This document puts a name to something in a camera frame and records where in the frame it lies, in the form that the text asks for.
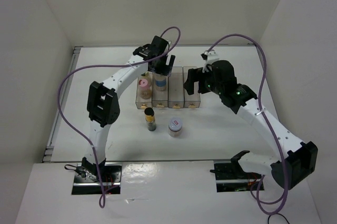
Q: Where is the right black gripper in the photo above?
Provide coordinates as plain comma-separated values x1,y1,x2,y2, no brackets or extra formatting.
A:
183,66,223,95

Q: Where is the silver lid blue label bottle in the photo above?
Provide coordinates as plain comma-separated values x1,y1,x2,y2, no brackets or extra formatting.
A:
154,73,167,91

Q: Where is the yellow lid spice bottle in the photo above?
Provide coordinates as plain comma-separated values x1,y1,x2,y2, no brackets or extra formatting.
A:
141,72,151,81

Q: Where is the pink lid spice bottle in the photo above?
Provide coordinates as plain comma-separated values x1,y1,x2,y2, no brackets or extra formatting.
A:
138,78,152,100

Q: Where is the black gold pepper bottle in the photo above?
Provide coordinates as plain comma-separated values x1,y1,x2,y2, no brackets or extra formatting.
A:
144,108,156,131

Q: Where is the short jar red label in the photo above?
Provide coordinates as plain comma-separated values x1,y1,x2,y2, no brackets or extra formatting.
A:
168,117,183,137

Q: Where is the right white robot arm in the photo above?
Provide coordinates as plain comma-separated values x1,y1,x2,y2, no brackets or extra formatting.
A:
184,60,318,190

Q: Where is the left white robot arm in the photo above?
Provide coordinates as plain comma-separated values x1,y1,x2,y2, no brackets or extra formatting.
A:
82,36,175,182

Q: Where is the clear drawer bin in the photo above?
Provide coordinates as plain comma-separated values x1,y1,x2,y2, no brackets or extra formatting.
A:
152,73,169,108
135,71,153,109
183,66,201,109
168,66,184,109

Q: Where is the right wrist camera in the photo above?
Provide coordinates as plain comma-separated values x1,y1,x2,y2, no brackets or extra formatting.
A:
201,50,219,66

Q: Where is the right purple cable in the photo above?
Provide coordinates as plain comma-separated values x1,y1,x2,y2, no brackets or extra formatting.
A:
207,33,289,216

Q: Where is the purple cable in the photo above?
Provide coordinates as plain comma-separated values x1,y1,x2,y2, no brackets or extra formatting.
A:
207,33,289,216
57,26,182,209

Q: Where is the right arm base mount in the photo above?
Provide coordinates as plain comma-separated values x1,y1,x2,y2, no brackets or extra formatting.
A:
210,160,262,192

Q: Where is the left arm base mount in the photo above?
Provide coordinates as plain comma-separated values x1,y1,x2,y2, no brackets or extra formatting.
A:
64,162,122,195

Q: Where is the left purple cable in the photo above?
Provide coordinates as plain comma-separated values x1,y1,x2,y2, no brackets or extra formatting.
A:
57,26,182,209

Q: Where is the black cable on floor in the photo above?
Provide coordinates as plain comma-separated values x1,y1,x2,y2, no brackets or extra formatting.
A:
267,213,290,224

